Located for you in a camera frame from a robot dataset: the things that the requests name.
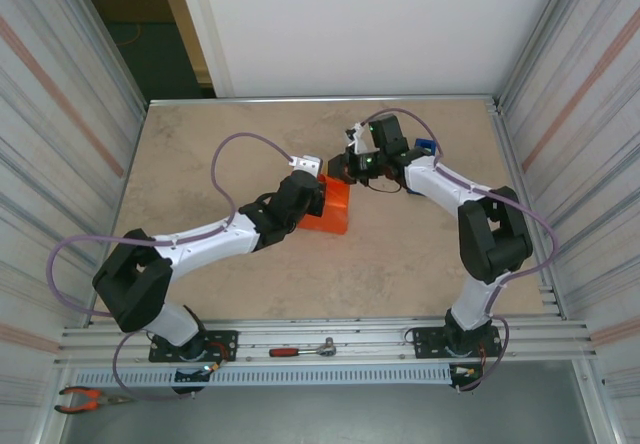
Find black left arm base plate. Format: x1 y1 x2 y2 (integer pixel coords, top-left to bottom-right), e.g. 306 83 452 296
148 329 239 364

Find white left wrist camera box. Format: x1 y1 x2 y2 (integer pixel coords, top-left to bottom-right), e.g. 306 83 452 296
289 154 324 175

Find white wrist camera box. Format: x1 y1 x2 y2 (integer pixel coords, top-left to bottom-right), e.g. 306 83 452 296
289 154 324 175
343 122 369 155

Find white slotted cable duct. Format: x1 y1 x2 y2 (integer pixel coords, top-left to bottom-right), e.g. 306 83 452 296
73 363 454 388

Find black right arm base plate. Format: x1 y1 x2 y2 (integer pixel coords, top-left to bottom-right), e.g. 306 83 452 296
412 324 504 360

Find aluminium table edge rail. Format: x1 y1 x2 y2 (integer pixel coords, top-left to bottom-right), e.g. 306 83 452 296
147 94 501 111

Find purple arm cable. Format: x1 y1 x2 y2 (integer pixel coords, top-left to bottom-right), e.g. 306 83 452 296
46 133 296 401
367 107 559 393

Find orange-handled pliers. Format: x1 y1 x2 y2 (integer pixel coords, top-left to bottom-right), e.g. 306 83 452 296
53 386 127 414

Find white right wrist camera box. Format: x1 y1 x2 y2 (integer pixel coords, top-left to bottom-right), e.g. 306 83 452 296
343 122 369 155

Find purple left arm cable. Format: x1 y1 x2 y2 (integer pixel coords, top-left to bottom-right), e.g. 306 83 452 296
46 133 296 401

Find orange floor cord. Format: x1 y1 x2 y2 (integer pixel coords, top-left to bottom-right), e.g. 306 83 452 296
115 21 141 48

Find red-handled ratchet wrench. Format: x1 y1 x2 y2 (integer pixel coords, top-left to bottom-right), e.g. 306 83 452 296
268 336 341 359

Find aluminium mounting rail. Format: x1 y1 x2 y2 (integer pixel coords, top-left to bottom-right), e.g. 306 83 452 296
54 317 599 365

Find blue tape dispenser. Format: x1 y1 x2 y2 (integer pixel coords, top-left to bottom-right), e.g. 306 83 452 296
405 137 439 196

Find striped translucent enclosure panel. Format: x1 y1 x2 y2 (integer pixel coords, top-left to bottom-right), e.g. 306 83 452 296
492 0 640 444
0 0 150 444

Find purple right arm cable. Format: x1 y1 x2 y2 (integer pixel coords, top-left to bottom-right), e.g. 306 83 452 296
367 107 559 393

